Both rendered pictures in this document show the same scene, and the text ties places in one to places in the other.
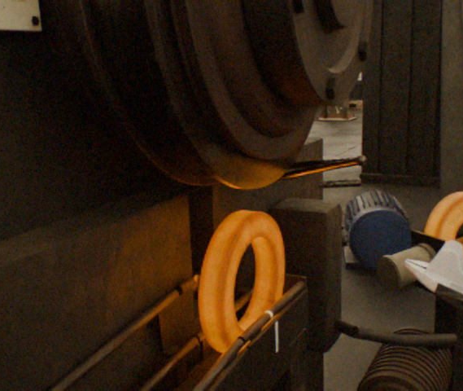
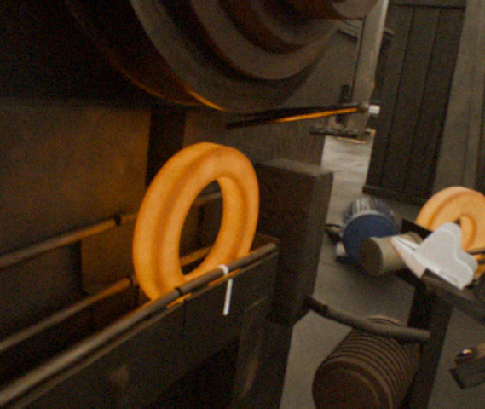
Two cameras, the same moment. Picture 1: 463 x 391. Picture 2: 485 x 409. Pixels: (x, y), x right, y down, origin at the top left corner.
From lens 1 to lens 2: 0.25 m
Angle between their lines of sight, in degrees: 1
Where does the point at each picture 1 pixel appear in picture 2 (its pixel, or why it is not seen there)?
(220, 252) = (170, 181)
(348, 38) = not seen: outside the picture
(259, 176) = (235, 96)
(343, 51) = not seen: outside the picture
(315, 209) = (304, 170)
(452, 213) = (448, 206)
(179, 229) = (131, 148)
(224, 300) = (163, 239)
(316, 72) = not seen: outside the picture
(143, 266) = (69, 178)
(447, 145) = (442, 169)
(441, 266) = (433, 249)
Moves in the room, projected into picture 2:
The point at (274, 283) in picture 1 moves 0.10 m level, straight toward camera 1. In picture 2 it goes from (239, 238) to (226, 267)
